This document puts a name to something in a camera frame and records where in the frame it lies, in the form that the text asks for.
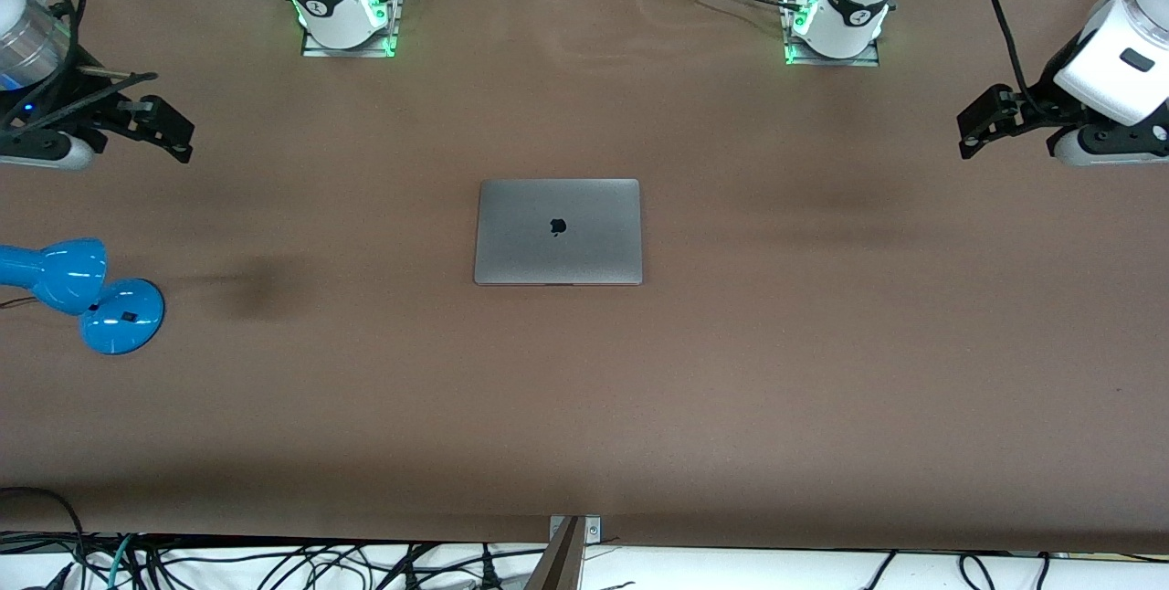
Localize grey laptop computer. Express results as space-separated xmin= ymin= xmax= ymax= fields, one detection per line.
xmin=473 ymin=177 xmax=644 ymax=287

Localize blue desk lamp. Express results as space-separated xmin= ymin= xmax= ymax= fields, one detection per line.
xmin=0 ymin=237 xmax=166 ymax=356

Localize brown table cover mat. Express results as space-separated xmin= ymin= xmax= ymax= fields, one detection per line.
xmin=0 ymin=0 xmax=1169 ymax=556

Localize grey metal beam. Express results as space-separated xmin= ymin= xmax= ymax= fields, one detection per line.
xmin=523 ymin=517 xmax=586 ymax=590

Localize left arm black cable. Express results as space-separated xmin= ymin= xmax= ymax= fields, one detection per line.
xmin=985 ymin=0 xmax=1051 ymax=116

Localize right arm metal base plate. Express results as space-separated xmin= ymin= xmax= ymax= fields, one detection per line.
xmin=301 ymin=0 xmax=403 ymax=58

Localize black looped cable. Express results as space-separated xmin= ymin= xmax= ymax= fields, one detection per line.
xmin=0 ymin=486 xmax=90 ymax=590

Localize teal cable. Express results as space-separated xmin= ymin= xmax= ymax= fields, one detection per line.
xmin=103 ymin=532 xmax=138 ymax=590

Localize black cable tangle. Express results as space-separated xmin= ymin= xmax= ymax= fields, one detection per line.
xmin=55 ymin=535 xmax=549 ymax=590

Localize small metal bracket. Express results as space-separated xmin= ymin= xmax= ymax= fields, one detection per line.
xmin=548 ymin=515 xmax=603 ymax=543

